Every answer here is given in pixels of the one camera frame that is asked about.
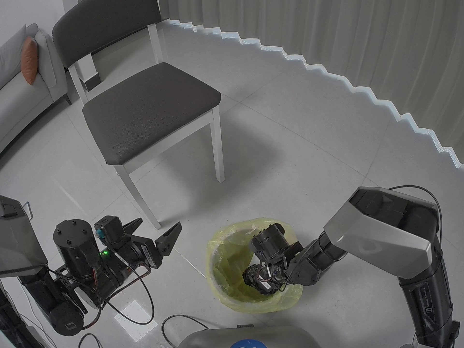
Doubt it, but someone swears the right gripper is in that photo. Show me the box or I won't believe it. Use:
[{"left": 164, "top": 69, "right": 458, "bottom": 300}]
[{"left": 254, "top": 263, "right": 289, "bottom": 293}]

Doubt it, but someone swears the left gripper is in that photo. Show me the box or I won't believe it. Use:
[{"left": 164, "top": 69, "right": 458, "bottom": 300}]
[{"left": 103, "top": 218, "right": 182, "bottom": 278}]

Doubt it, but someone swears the yellow plastic bag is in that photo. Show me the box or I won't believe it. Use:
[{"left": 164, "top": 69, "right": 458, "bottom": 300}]
[{"left": 206, "top": 217, "right": 304, "bottom": 314}]

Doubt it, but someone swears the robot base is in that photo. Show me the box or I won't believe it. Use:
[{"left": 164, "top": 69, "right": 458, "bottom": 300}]
[{"left": 180, "top": 326, "right": 320, "bottom": 348}]

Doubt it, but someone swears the white trash bin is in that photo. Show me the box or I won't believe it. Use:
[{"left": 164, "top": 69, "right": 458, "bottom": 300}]
[{"left": 208, "top": 227, "right": 301, "bottom": 307}]

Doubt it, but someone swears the white chair with grey cushions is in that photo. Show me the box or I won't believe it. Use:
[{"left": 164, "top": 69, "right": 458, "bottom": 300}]
[{"left": 52, "top": 0, "right": 222, "bottom": 231}]

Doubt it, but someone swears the pale grey sofa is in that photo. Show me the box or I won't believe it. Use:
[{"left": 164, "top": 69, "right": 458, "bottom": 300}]
[{"left": 0, "top": 23, "right": 72, "bottom": 159}]

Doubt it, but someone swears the orange cushion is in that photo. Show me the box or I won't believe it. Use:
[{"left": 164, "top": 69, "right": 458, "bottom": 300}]
[{"left": 21, "top": 36, "right": 38, "bottom": 85}]

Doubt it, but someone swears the beige curtain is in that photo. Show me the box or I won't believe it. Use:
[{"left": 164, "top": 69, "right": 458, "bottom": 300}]
[{"left": 156, "top": 0, "right": 464, "bottom": 169}]

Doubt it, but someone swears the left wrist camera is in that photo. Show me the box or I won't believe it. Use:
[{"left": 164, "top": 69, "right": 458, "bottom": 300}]
[{"left": 94, "top": 215, "right": 126, "bottom": 248}]

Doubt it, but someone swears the black cable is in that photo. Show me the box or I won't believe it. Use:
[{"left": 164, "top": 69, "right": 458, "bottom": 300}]
[
  {"left": 387, "top": 184, "right": 441, "bottom": 231},
  {"left": 79, "top": 334, "right": 103, "bottom": 348},
  {"left": 162, "top": 315, "right": 211, "bottom": 348},
  {"left": 83, "top": 263, "right": 154, "bottom": 329}
]

